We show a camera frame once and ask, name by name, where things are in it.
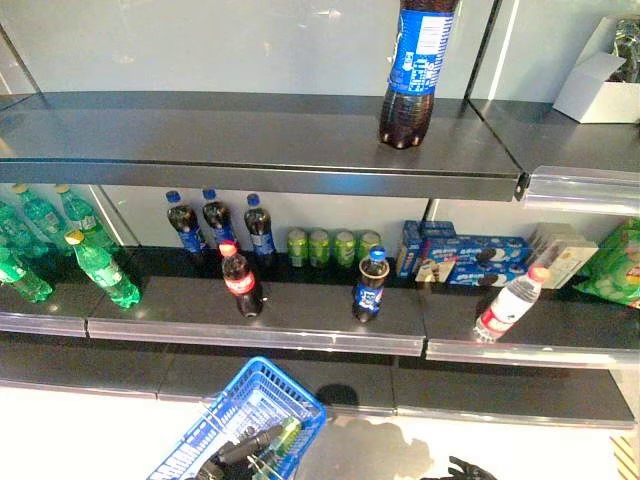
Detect Coca-Cola bottle red cap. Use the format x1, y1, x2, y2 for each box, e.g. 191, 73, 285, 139
218, 240, 265, 320

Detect green drink can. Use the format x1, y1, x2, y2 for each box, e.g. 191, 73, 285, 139
308, 227, 330, 269
333, 228, 357, 270
357, 229, 383, 257
286, 227, 309, 269

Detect dark shelf upright post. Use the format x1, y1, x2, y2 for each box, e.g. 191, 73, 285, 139
463, 0, 505, 102

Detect shelf board with clear strip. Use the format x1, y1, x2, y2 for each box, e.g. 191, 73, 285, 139
464, 98, 640, 217

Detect long blue Oreo box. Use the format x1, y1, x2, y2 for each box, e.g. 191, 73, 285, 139
419, 235, 532, 281

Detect black shelf with price strips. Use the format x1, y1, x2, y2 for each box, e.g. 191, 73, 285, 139
0, 244, 640, 371

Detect water bottle red label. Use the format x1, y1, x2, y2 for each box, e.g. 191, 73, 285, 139
473, 265, 551, 344

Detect white cardboard box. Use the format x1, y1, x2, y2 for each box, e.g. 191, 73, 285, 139
552, 14, 640, 125

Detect tall blue Oreo box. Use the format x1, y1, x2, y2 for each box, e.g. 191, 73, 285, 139
395, 220, 426, 279

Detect brown white snack pack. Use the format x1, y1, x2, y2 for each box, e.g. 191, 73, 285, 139
414, 262, 452, 284

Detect beige carton box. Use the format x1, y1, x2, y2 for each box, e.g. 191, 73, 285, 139
541, 237, 600, 291
526, 222, 577, 269

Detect flat blue Oreo box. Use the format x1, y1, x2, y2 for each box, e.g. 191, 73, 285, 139
446, 263, 526, 289

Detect dark packaged items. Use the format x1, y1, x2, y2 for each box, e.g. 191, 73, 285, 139
607, 18, 640, 84

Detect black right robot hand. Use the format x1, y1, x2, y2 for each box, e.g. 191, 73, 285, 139
446, 455, 502, 480

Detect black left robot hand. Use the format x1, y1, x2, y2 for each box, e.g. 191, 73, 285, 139
197, 423, 286, 480

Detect blue plastic shopping basket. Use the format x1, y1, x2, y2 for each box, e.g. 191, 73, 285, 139
146, 355, 329, 480

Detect dark metal shelf board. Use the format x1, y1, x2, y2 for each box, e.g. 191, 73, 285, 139
0, 90, 531, 203

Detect green striped object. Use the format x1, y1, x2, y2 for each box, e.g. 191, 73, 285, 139
249, 416, 305, 474

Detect small Pepsi bottle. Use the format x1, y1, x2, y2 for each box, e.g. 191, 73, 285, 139
243, 192, 276, 266
351, 245, 391, 324
165, 189, 207, 257
201, 187, 235, 247

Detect small blue Oreo box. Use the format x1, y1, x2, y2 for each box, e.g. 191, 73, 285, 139
419, 220, 458, 240

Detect large Pepsi cola bottle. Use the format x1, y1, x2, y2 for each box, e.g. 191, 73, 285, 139
378, 0, 462, 150

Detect black bottom shelf board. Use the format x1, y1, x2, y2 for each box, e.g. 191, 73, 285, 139
0, 330, 637, 431

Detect light wooden slatted object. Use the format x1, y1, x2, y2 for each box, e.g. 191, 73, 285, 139
609, 432, 640, 480

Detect green Sprite bottle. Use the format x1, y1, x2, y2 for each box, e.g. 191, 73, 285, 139
0, 246, 55, 305
54, 183, 110, 247
63, 229, 143, 310
0, 199, 39, 260
12, 182, 67, 251

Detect green chips bag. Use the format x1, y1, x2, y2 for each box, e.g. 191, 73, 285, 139
571, 217, 640, 308

